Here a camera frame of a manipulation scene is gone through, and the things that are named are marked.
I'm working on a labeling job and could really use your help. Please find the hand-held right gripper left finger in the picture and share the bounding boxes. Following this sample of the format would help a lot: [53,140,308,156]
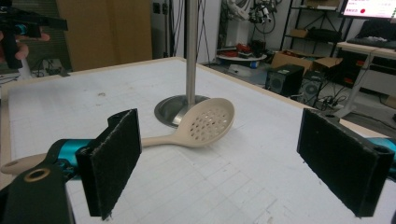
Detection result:
[57,107,143,221]

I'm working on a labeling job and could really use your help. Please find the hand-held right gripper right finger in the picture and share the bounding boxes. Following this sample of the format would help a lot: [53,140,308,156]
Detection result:
[296,107,396,218]

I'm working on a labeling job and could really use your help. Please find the beige slotted spoon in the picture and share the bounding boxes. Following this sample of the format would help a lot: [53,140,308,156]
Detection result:
[0,97,235,175]

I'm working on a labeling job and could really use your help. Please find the black computer case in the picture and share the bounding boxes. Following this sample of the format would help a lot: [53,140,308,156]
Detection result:
[299,70,329,107]

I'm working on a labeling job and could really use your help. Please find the brown board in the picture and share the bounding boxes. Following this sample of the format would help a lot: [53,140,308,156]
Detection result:
[55,0,153,72]

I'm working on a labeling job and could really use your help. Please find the black speaker box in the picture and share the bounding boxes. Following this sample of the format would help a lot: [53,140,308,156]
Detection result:
[264,63,305,98]

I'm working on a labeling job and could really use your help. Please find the small cardboard box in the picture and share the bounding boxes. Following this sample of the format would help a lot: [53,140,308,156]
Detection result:
[312,56,344,73]

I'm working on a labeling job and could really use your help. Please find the large cardboard box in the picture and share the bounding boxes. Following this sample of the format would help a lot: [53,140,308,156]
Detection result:
[270,50,314,75]

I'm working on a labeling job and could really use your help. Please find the white desk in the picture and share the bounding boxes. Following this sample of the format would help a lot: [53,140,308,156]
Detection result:
[335,41,396,119]

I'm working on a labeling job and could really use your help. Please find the black keyboard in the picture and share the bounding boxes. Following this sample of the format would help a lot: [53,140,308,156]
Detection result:
[346,36,396,50]

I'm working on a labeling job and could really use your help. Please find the black bag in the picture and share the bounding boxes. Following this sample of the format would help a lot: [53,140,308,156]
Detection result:
[307,28,343,43]

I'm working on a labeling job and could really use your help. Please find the round white platform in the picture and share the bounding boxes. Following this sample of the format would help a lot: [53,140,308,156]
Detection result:
[216,52,268,63]

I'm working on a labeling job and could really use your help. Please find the metal stand with round base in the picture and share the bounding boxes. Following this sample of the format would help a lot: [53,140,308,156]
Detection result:
[153,0,213,129]

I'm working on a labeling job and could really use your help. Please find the black metal shelf rack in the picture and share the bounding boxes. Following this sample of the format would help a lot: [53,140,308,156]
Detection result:
[279,0,347,58]

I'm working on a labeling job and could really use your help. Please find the computer monitor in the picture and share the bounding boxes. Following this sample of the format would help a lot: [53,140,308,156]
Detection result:
[339,0,396,20]

